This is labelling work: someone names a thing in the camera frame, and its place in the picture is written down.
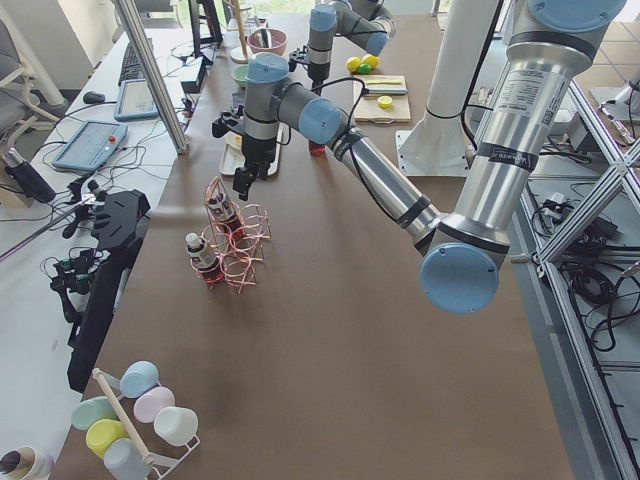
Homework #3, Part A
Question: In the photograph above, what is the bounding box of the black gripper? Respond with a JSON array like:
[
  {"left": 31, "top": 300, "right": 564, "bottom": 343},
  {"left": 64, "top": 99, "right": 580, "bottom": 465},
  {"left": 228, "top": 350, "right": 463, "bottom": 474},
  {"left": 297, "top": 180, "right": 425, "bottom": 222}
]
[
  {"left": 211, "top": 104, "right": 278, "bottom": 201},
  {"left": 288, "top": 45, "right": 331, "bottom": 90}
]

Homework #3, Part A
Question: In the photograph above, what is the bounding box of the tea bottle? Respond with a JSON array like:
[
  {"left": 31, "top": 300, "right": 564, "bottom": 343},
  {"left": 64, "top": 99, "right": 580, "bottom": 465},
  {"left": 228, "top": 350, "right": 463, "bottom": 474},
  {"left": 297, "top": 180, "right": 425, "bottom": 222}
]
[
  {"left": 185, "top": 232, "right": 224, "bottom": 286},
  {"left": 206, "top": 191, "right": 244, "bottom": 240},
  {"left": 308, "top": 140, "right": 326, "bottom": 157}
]

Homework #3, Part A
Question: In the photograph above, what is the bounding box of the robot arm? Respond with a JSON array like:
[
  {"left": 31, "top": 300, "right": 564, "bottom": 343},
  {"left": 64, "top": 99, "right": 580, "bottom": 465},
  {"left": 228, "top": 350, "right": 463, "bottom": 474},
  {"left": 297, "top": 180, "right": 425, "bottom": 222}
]
[
  {"left": 212, "top": 1, "right": 624, "bottom": 314},
  {"left": 288, "top": 0, "right": 396, "bottom": 88}
]

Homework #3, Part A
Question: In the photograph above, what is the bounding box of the white serving tray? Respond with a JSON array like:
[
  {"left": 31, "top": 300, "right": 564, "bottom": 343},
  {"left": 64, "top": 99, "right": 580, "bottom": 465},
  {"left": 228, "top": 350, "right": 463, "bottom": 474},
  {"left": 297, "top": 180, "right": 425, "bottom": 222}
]
[{"left": 219, "top": 125, "right": 283, "bottom": 176}]

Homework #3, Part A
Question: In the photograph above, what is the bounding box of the tea bottle front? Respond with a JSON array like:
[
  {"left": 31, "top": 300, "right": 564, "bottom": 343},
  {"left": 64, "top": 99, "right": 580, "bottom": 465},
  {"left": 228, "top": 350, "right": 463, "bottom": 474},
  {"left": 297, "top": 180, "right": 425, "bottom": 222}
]
[{"left": 185, "top": 232, "right": 224, "bottom": 286}]

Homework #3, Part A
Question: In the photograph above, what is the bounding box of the white round plate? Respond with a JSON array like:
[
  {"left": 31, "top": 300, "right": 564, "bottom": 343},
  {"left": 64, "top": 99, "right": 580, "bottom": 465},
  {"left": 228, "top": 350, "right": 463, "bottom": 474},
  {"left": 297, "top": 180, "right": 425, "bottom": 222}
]
[{"left": 224, "top": 130, "right": 243, "bottom": 151}]

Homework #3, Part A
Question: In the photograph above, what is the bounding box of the yellow lemon upper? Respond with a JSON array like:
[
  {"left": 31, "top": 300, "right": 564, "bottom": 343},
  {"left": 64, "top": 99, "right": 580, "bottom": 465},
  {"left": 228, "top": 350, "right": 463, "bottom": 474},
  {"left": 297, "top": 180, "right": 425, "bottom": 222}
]
[{"left": 345, "top": 56, "right": 362, "bottom": 73}]

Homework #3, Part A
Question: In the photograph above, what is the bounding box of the yellow lemon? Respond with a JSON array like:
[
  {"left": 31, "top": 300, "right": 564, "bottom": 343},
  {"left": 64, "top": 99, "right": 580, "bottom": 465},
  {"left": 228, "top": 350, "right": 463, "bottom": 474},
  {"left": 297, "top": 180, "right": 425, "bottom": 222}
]
[
  {"left": 345, "top": 56, "right": 362, "bottom": 73},
  {"left": 362, "top": 54, "right": 380, "bottom": 69}
]

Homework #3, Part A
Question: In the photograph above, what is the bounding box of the green lime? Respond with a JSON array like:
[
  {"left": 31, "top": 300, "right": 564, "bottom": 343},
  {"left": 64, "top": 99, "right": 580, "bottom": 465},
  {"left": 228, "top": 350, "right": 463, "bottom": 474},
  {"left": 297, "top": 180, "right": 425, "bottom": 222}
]
[{"left": 357, "top": 63, "right": 372, "bottom": 75}]

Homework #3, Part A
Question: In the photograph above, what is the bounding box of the yellow plastic knife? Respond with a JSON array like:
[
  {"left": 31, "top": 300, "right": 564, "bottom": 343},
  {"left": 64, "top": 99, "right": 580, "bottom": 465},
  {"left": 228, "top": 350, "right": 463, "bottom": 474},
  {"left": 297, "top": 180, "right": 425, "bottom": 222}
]
[{"left": 365, "top": 76, "right": 403, "bottom": 85}]

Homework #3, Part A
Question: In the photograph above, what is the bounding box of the yellow lemon lower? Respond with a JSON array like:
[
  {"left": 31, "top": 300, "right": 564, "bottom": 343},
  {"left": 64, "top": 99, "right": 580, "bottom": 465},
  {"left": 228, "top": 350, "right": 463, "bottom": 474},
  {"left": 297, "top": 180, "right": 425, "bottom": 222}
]
[{"left": 362, "top": 54, "right": 380, "bottom": 69}]

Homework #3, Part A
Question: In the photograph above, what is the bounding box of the metal ice scoop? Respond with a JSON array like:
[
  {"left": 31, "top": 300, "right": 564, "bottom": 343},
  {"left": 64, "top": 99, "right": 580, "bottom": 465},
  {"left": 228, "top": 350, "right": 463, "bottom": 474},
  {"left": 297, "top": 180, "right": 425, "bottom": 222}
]
[{"left": 256, "top": 28, "right": 272, "bottom": 49}]

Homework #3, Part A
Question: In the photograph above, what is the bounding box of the pink ice bowl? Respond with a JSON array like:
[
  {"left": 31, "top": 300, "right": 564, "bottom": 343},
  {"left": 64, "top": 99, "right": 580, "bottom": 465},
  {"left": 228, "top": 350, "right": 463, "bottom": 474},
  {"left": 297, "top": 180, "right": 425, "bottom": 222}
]
[{"left": 247, "top": 27, "right": 288, "bottom": 56}]

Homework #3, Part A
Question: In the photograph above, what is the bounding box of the wooden cutting board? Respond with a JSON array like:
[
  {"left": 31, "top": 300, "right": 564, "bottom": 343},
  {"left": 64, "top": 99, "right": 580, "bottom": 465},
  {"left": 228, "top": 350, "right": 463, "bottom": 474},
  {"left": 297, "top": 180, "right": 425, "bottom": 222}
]
[{"left": 354, "top": 74, "right": 411, "bottom": 123}]

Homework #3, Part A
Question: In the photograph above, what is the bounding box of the half lemon slice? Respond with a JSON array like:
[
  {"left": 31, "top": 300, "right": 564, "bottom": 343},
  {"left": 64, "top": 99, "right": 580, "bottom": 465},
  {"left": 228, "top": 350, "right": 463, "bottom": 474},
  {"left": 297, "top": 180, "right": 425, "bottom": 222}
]
[{"left": 377, "top": 95, "right": 393, "bottom": 109}]

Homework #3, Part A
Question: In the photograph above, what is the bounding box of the mint green bowl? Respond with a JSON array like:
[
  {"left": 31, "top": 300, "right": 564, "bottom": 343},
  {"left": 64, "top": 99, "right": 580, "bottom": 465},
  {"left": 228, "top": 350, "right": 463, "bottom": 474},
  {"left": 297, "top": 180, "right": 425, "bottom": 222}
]
[{"left": 232, "top": 64, "right": 249, "bottom": 89}]

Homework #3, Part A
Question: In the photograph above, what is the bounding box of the wooden mug tree stand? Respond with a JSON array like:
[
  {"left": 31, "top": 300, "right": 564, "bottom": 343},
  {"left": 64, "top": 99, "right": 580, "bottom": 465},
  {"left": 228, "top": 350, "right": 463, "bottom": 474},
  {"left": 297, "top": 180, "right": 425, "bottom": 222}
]
[{"left": 222, "top": 0, "right": 256, "bottom": 64}]

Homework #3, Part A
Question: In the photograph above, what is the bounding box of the steel cylindrical muddler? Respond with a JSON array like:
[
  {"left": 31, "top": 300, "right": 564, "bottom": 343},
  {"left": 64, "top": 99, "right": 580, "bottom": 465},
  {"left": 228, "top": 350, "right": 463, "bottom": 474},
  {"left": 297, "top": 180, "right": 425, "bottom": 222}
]
[{"left": 367, "top": 84, "right": 408, "bottom": 96}]

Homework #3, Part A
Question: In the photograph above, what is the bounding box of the blue teach pendant far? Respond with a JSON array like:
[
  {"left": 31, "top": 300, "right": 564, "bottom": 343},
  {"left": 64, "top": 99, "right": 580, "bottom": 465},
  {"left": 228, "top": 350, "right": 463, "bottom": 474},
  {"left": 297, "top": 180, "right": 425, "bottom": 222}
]
[{"left": 114, "top": 79, "right": 159, "bottom": 122}]

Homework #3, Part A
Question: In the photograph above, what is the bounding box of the blue teach pendant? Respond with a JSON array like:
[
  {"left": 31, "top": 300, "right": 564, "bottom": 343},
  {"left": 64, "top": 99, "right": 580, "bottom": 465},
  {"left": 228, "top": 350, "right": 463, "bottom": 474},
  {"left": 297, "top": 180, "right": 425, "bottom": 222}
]
[
  {"left": 114, "top": 79, "right": 159, "bottom": 122},
  {"left": 51, "top": 121, "right": 128, "bottom": 172}
]

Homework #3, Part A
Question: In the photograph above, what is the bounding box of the black keyboard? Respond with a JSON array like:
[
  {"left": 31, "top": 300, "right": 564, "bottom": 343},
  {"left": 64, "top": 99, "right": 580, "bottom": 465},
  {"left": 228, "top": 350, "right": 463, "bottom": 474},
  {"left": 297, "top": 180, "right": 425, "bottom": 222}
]
[{"left": 117, "top": 43, "right": 146, "bottom": 86}]

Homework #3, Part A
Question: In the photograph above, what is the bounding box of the blue teach pendant near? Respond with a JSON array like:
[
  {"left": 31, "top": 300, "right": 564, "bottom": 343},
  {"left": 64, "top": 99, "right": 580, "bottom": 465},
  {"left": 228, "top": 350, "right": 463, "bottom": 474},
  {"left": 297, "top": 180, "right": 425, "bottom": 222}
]
[{"left": 51, "top": 121, "right": 128, "bottom": 172}]

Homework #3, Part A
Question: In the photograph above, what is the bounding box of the black computer mouse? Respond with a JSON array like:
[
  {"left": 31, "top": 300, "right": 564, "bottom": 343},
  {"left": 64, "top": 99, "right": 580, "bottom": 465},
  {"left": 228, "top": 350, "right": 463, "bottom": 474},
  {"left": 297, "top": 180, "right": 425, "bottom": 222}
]
[{"left": 82, "top": 91, "right": 106, "bottom": 105}]

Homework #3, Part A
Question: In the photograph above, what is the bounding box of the black water bottle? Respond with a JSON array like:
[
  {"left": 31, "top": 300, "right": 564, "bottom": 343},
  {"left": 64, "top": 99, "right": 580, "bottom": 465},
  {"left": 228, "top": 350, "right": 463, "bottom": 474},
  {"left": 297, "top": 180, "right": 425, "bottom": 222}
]
[{"left": 2, "top": 147, "right": 56, "bottom": 203}]

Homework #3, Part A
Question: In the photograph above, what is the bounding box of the light blue cup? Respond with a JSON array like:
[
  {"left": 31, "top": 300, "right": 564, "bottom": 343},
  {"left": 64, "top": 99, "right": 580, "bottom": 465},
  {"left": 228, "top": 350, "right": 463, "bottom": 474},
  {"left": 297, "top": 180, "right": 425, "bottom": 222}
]
[{"left": 120, "top": 360, "right": 159, "bottom": 398}]

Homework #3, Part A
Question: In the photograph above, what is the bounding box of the pink cup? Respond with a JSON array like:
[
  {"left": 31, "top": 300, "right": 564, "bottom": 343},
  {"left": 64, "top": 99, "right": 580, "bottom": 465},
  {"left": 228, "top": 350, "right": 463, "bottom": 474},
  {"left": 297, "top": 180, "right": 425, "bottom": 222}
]
[{"left": 133, "top": 386, "right": 175, "bottom": 423}]

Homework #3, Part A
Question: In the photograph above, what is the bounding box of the white cup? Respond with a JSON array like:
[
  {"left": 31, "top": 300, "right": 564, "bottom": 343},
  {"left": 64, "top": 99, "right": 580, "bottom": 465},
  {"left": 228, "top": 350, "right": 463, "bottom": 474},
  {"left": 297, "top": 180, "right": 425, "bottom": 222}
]
[{"left": 153, "top": 406, "right": 198, "bottom": 446}]

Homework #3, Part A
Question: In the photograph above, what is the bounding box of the mint green cup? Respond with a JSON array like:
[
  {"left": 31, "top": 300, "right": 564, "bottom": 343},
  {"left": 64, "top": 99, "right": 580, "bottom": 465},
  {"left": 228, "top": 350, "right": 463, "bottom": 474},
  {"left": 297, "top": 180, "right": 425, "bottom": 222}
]
[{"left": 71, "top": 396, "right": 117, "bottom": 431}]

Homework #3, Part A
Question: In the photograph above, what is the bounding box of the yellow green cup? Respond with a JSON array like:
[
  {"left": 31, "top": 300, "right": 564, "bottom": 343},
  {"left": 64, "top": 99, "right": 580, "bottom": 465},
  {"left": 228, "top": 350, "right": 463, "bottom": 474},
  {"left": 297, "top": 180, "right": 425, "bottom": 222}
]
[{"left": 85, "top": 419, "right": 129, "bottom": 459}]

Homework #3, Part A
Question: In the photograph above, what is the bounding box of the grey blue cup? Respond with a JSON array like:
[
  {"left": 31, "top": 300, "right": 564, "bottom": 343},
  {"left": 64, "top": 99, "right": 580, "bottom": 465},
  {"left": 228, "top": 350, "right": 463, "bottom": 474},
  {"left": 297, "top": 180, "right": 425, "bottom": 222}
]
[{"left": 103, "top": 438, "right": 152, "bottom": 480}]

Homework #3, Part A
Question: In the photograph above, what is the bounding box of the paper tape roll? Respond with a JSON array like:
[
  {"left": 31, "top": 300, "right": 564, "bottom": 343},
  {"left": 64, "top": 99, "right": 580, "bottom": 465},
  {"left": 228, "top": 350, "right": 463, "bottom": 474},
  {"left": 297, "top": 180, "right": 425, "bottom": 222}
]
[{"left": 1, "top": 446, "right": 54, "bottom": 480}]

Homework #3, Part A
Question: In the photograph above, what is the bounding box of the copper wire bottle rack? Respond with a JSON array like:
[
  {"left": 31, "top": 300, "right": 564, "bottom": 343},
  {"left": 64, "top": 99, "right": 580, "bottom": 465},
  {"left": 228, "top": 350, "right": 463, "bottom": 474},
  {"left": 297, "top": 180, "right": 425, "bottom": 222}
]
[{"left": 203, "top": 176, "right": 271, "bottom": 294}]

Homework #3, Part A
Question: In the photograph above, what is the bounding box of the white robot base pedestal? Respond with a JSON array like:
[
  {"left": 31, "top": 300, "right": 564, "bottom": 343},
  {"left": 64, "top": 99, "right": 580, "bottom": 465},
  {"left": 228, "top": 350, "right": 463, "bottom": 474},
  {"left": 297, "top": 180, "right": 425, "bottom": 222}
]
[{"left": 397, "top": 0, "right": 503, "bottom": 177}]

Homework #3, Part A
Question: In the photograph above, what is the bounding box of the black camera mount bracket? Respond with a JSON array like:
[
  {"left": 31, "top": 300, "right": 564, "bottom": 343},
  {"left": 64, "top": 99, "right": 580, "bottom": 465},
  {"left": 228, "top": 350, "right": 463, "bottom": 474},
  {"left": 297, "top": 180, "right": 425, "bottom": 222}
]
[{"left": 67, "top": 189, "right": 150, "bottom": 393}]

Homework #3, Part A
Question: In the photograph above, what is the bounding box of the aluminium frame post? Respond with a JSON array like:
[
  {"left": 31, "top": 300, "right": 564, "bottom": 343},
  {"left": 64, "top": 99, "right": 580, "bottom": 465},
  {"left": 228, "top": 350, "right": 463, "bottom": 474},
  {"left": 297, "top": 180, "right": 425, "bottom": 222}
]
[{"left": 112, "top": 0, "right": 189, "bottom": 155}]

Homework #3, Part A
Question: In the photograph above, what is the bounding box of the wooden rack handle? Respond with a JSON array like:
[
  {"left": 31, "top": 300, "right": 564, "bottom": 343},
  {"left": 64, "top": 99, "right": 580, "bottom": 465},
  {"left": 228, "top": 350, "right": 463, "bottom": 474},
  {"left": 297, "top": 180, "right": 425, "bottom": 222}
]
[{"left": 92, "top": 368, "right": 154, "bottom": 465}]

